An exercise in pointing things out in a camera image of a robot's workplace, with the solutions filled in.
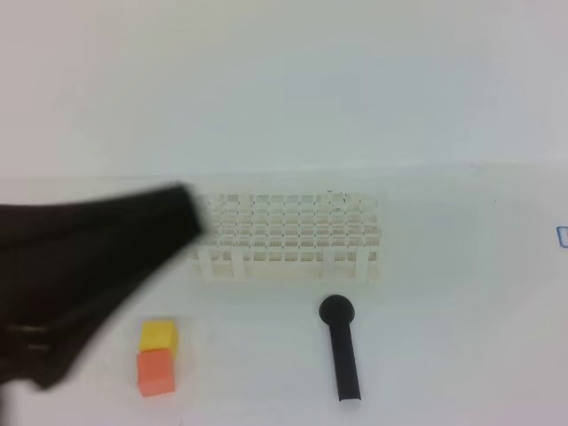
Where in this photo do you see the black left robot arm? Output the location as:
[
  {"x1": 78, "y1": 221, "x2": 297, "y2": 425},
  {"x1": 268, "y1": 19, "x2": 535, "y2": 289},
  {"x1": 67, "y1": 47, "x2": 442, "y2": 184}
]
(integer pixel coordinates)
[{"x1": 1, "y1": 185, "x2": 204, "y2": 390}]

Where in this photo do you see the white test tube rack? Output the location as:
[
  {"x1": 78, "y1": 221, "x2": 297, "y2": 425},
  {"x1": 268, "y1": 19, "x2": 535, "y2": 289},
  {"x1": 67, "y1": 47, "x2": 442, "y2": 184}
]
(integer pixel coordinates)
[{"x1": 189, "y1": 191, "x2": 383, "y2": 283}]

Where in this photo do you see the black round-headed cylinder tool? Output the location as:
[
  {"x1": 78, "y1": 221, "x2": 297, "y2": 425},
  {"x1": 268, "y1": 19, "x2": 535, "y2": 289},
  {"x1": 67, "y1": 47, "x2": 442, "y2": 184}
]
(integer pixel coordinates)
[{"x1": 319, "y1": 295, "x2": 361, "y2": 401}]

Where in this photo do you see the yellow foam cube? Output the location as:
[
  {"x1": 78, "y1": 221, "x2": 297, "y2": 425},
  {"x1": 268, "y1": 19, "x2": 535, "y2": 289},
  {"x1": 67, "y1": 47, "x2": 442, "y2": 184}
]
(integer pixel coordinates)
[{"x1": 138, "y1": 319, "x2": 178, "y2": 359}]

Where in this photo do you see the orange foam cube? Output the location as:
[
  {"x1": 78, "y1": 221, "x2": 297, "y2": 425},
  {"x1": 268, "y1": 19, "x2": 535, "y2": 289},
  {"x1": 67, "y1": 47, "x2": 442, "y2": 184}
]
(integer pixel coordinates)
[{"x1": 137, "y1": 349, "x2": 176, "y2": 398}]

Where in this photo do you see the blue outlined label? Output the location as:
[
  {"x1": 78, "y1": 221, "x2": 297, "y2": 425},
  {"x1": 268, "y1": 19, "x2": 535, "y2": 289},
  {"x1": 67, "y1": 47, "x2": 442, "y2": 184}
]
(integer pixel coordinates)
[{"x1": 556, "y1": 226, "x2": 568, "y2": 249}]

